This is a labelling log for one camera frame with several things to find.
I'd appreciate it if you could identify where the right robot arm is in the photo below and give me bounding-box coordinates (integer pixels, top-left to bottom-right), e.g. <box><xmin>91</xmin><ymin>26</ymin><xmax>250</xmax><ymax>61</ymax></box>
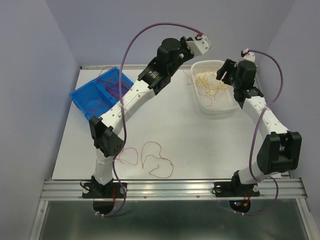
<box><xmin>212</xmin><ymin>58</ymin><xmax>302</xmax><ymax>198</ymax></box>

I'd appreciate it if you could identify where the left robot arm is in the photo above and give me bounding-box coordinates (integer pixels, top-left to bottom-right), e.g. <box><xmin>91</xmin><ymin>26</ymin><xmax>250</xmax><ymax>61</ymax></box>
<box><xmin>86</xmin><ymin>35</ymin><xmax>212</xmax><ymax>198</ymax></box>

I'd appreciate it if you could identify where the white perforated basket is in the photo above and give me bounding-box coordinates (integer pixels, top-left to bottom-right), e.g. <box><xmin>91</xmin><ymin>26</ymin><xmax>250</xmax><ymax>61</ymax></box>
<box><xmin>190</xmin><ymin>60</ymin><xmax>239</xmax><ymax>115</ymax></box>

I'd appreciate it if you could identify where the blue plastic bin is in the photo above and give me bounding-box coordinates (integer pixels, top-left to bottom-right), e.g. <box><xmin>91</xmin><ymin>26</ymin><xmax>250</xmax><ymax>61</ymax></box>
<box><xmin>69</xmin><ymin>66</ymin><xmax>133</xmax><ymax>121</ymax></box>

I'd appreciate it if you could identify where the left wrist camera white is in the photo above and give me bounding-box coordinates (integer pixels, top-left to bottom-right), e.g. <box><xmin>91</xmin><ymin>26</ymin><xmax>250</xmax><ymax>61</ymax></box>
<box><xmin>186</xmin><ymin>35</ymin><xmax>212</xmax><ymax>57</ymax></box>

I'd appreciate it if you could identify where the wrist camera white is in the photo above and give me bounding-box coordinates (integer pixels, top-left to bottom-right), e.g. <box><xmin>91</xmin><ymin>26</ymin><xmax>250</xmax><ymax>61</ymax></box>
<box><xmin>186</xmin><ymin>35</ymin><xmax>212</xmax><ymax>57</ymax></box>
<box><xmin>240</xmin><ymin>48</ymin><xmax>256</xmax><ymax>63</ymax></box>

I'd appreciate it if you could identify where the yellow wire in basket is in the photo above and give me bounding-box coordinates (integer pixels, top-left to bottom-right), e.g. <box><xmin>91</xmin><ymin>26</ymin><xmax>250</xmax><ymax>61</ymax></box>
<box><xmin>182</xmin><ymin>68</ymin><xmax>230</xmax><ymax>108</ymax></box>

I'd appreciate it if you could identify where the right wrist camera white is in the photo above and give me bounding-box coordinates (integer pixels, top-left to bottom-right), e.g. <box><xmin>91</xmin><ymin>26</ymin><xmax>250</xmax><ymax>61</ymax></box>
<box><xmin>240</xmin><ymin>48</ymin><xmax>256</xmax><ymax>63</ymax></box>

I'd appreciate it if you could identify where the red wire in bin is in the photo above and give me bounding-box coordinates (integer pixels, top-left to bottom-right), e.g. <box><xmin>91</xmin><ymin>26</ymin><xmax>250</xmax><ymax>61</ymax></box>
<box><xmin>82</xmin><ymin>66</ymin><xmax>131</xmax><ymax>113</ymax></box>

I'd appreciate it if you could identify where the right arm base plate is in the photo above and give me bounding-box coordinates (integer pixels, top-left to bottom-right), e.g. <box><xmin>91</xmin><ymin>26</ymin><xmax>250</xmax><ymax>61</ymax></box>
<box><xmin>211</xmin><ymin>181</ymin><xmax>260</xmax><ymax>198</ymax></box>

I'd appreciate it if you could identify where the aluminium front rail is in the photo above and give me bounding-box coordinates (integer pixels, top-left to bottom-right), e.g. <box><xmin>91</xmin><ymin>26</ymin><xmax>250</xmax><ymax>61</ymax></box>
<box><xmin>40</xmin><ymin>178</ymin><xmax>308</xmax><ymax>201</ymax></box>

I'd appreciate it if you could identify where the small red wire tangle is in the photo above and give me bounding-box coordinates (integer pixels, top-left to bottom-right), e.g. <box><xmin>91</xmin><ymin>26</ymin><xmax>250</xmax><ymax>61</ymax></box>
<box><xmin>117</xmin><ymin>147</ymin><xmax>140</xmax><ymax>166</ymax></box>

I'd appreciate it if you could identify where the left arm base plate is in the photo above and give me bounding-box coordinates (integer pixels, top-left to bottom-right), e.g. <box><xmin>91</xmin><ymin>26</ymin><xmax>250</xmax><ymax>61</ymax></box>
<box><xmin>79</xmin><ymin>181</ymin><xmax>125</xmax><ymax>199</ymax></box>

